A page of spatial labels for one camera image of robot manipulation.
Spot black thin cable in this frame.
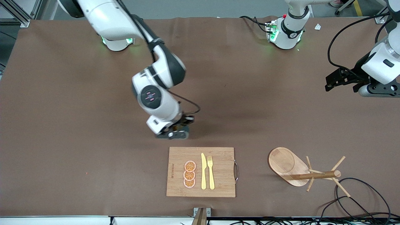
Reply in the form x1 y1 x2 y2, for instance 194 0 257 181
318 196 378 225

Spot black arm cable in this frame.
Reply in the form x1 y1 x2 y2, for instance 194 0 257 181
117 0 201 116
327 12 400 75

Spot wooden mug rack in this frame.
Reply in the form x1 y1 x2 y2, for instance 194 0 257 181
268 147 351 198

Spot yellow plastic fork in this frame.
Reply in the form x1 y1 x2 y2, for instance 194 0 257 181
207 156 215 190

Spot brown table cover sheet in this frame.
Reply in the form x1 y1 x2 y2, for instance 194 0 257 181
0 16 400 218

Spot aluminium frame profile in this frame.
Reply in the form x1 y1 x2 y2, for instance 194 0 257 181
0 0 43 28

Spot black looped cable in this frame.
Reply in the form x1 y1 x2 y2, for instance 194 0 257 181
335 177 392 221

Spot yellow plastic knife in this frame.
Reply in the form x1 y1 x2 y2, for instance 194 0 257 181
201 153 207 190

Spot bamboo cutting board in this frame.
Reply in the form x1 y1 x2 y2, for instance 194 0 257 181
166 147 239 198

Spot black left base cable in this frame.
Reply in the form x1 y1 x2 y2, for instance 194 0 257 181
240 16 270 33

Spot metal bracket with brown post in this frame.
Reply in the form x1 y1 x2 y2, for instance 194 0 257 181
193 207 211 225

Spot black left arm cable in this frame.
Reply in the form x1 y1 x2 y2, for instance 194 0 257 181
327 12 400 75

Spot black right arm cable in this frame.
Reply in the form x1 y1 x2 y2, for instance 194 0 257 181
117 0 201 116

